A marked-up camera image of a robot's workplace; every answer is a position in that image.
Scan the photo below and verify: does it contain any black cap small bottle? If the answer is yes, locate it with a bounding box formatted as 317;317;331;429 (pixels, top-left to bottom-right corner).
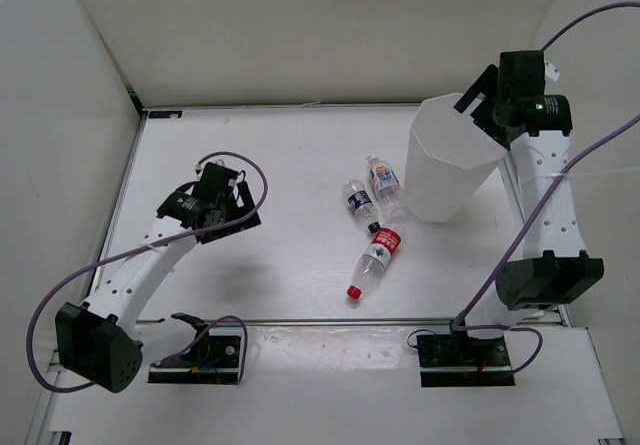
342;179;381;235

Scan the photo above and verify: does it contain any red label plastic bottle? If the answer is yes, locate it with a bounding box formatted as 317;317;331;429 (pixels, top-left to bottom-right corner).
346;222;405;302

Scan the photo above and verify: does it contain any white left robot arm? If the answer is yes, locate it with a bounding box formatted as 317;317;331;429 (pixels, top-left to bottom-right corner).
55;163;260;393

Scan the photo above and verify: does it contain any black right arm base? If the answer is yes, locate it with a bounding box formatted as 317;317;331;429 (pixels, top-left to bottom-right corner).
407;329;515;388

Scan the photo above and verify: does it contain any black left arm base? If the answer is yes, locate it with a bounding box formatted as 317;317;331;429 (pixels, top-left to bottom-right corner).
147;313;249;385

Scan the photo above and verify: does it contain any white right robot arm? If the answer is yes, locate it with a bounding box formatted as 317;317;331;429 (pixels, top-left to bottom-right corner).
449;64;604;365

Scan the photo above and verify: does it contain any white octagonal plastic bin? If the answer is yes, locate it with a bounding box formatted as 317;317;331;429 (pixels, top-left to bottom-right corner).
404;93;507;223

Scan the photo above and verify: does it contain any white cap labeled bottle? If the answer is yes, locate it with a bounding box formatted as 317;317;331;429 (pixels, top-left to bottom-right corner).
366;155;409;222

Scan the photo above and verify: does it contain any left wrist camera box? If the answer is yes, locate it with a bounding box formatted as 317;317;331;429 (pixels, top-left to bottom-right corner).
192;163;240;203

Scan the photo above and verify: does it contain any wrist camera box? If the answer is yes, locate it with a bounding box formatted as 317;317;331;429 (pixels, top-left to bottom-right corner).
192;163;240;203
497;50;560;99

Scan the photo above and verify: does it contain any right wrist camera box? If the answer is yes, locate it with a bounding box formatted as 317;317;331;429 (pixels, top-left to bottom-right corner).
497;50;560;99

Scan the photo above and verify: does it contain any aluminium table rail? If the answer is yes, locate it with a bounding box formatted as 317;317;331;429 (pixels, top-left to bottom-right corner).
134;315;571;327

